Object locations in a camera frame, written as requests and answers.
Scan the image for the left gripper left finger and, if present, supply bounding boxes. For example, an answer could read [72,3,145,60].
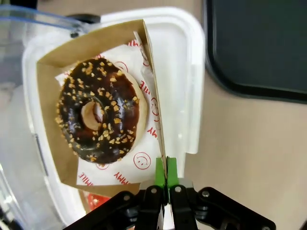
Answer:
[63,157,166,230]

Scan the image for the chocolate nut donut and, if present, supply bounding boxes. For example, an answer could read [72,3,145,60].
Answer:
[56,58,149,165]

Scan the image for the brown cardboard donut tray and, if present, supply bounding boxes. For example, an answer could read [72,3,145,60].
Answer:
[35,19,168,213]

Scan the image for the white plastic container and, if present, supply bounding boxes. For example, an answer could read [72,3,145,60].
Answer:
[23,6,206,230]

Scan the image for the white printed paper liner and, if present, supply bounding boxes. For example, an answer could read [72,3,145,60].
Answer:
[55,31,164,190]

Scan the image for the black knob lid stand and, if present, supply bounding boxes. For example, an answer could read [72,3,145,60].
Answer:
[64,13,102,38]

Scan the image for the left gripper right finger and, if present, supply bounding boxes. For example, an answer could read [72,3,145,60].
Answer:
[165,157,277,230]

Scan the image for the clear plastic lid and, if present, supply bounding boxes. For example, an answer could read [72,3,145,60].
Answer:
[0,4,96,230]

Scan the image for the dark serving tray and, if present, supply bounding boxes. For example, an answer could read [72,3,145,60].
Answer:
[205,0,307,104]

